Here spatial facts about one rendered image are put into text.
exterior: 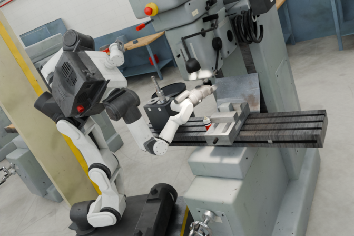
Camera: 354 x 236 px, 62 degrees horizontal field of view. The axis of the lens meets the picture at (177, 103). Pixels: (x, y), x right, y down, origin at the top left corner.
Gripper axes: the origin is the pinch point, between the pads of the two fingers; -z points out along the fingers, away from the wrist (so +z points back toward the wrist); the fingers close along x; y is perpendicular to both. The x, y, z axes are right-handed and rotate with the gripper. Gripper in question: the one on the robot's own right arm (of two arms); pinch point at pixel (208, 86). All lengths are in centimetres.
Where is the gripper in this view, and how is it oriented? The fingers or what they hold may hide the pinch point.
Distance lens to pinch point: 174.4
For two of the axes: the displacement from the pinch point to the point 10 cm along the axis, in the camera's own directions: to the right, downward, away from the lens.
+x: -6.5, -0.6, 7.6
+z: -6.7, 5.1, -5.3
